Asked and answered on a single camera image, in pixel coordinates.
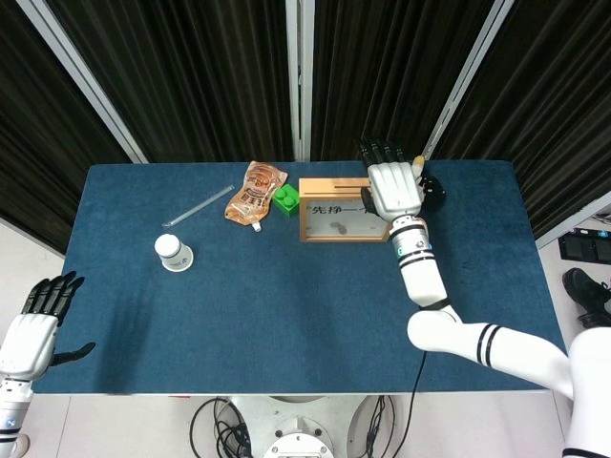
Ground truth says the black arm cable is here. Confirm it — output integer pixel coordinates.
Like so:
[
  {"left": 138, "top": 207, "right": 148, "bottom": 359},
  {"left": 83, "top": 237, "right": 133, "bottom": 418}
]
[{"left": 398, "top": 351, "right": 430, "bottom": 458}]

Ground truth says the orange spout pouch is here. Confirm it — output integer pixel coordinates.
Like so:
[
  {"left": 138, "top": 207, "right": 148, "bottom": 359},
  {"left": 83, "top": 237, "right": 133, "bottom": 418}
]
[{"left": 224, "top": 160, "right": 289, "bottom": 234}]

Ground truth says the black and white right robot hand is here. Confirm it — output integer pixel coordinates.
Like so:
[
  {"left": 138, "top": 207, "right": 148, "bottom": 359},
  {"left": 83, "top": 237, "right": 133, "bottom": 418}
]
[{"left": 352, "top": 136, "right": 425, "bottom": 222}]

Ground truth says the blue table mat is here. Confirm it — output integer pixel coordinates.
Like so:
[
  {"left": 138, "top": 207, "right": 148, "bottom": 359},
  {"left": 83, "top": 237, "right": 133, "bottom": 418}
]
[{"left": 32, "top": 160, "right": 577, "bottom": 396}]

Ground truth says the white paper cup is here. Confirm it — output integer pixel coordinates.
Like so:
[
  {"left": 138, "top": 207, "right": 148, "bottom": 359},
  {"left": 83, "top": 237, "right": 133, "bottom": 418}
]
[{"left": 153, "top": 233, "right": 195, "bottom": 273}]

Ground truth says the black shoe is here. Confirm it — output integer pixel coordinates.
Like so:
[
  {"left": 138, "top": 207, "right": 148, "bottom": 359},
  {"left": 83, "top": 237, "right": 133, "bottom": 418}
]
[{"left": 561, "top": 266, "right": 611, "bottom": 329}]

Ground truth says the black cable bundle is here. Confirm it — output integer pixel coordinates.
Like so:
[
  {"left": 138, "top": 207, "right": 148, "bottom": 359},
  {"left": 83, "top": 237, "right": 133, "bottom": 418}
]
[{"left": 190, "top": 396, "right": 254, "bottom": 458}]

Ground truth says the black pleated curtain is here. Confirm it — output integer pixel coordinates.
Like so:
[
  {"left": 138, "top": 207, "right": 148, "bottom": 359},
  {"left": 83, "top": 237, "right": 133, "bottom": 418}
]
[
  {"left": 432, "top": 0, "right": 611, "bottom": 239},
  {"left": 45, "top": 0, "right": 295, "bottom": 164},
  {"left": 0, "top": 0, "right": 133, "bottom": 257},
  {"left": 309, "top": 0, "right": 500, "bottom": 162}
]

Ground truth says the black device with coloured lights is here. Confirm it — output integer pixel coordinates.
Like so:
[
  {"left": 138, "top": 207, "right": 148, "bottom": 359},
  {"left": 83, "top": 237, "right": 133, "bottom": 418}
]
[{"left": 557, "top": 227, "right": 611, "bottom": 262}]

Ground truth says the wooden framed money box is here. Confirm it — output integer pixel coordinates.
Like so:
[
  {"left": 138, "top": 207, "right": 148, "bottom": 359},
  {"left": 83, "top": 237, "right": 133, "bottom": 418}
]
[{"left": 298, "top": 177, "right": 392, "bottom": 244}]

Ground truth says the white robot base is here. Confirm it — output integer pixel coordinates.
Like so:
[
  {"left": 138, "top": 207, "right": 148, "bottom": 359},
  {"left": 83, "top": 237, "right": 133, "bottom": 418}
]
[{"left": 228, "top": 394, "right": 383, "bottom": 458}]

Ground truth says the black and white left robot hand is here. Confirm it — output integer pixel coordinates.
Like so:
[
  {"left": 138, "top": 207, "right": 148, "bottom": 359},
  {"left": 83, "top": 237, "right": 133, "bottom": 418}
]
[{"left": 0, "top": 270, "right": 96, "bottom": 382}]

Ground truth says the white metal frame post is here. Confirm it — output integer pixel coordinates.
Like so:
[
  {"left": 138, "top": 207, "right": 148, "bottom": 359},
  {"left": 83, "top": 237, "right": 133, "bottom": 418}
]
[
  {"left": 422, "top": 0, "right": 517, "bottom": 161},
  {"left": 16, "top": 0, "right": 149, "bottom": 164},
  {"left": 284, "top": 0, "right": 314, "bottom": 162},
  {"left": 534, "top": 190, "right": 611, "bottom": 249}
]

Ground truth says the clear plastic tube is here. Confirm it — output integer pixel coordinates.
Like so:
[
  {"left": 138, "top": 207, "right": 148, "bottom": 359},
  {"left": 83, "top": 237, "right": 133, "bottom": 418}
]
[{"left": 161, "top": 184, "right": 235, "bottom": 228}]

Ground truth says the green toy brick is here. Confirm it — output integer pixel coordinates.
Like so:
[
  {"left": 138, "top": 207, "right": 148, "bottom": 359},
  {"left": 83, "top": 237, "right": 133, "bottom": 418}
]
[{"left": 272, "top": 183, "right": 301, "bottom": 219}]

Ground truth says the black and white plush toy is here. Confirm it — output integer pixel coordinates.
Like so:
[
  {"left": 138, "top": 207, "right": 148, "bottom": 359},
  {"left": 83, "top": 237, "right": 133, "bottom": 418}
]
[{"left": 411, "top": 155, "right": 447, "bottom": 211}]

